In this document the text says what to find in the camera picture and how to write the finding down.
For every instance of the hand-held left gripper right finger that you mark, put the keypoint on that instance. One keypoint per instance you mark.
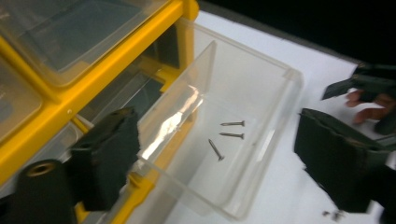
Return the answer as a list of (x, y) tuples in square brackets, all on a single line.
[(333, 161)]

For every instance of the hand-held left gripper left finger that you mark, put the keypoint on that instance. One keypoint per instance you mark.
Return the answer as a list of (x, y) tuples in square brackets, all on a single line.
[(106, 155)]

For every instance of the yellow drawer organizer cabinet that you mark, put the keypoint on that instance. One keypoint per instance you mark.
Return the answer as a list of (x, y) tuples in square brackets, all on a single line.
[(62, 102)]

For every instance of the small steel nail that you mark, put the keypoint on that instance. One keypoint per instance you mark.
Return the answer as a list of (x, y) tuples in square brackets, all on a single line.
[(233, 123), (232, 135), (215, 149)]

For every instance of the clear plastic drawer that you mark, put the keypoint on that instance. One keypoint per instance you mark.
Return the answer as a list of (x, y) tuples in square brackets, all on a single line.
[(236, 93)]

